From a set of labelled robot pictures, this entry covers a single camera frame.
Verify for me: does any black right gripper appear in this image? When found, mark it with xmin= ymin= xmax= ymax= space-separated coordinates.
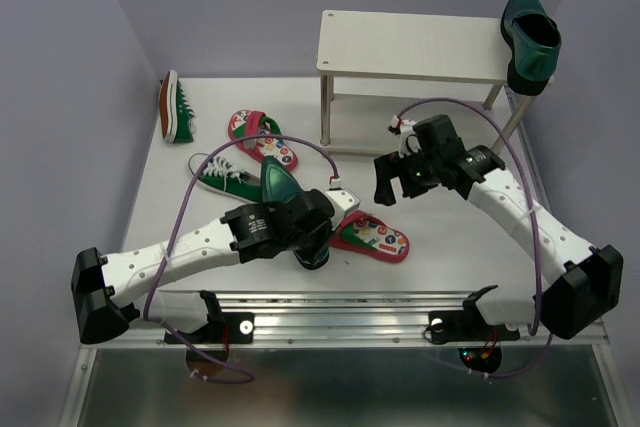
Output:
xmin=372 ymin=144 xmax=440 ymax=207

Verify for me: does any green loafer shoe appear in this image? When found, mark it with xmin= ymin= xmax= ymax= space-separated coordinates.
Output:
xmin=259 ymin=155 xmax=334 ymax=271
xmin=500 ymin=0 xmax=562 ymax=97

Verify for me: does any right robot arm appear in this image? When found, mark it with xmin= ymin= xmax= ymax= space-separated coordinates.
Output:
xmin=374 ymin=115 xmax=623 ymax=343

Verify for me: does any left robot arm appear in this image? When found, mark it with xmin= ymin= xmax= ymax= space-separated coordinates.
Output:
xmin=71 ymin=190 xmax=344 ymax=345

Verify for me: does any white two-tier shoe shelf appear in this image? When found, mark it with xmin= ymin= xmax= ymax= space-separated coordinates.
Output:
xmin=316 ymin=10 xmax=510 ymax=156

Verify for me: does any pink flip-flop with letters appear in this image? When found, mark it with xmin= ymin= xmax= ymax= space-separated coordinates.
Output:
xmin=330 ymin=210 xmax=410 ymax=264

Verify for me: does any green canvas sneaker flat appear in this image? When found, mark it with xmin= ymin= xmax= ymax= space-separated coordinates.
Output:
xmin=196 ymin=156 xmax=262 ymax=202

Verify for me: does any green canvas sneaker on side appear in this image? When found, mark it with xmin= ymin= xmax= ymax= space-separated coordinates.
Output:
xmin=158 ymin=70 xmax=196 ymax=144

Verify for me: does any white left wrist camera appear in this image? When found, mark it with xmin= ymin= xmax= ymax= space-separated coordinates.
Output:
xmin=325 ymin=177 xmax=360 ymax=228

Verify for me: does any aluminium table edge rail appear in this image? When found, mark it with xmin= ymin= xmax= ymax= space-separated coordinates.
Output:
xmin=82 ymin=290 xmax=609 ymax=348

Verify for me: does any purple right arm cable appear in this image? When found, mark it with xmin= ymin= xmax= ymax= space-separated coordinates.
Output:
xmin=397 ymin=97 xmax=555 ymax=379

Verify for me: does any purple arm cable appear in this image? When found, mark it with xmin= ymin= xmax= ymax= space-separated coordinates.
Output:
xmin=397 ymin=97 xmax=555 ymax=379
xmin=142 ymin=136 xmax=342 ymax=384

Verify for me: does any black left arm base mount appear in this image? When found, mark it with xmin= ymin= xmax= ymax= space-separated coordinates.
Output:
xmin=161 ymin=291 xmax=255 ymax=345

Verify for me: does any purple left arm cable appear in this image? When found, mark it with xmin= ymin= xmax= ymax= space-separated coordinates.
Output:
xmin=142 ymin=136 xmax=342 ymax=384

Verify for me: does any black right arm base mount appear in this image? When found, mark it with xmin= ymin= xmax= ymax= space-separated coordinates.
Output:
xmin=422 ymin=285 xmax=520 ymax=345

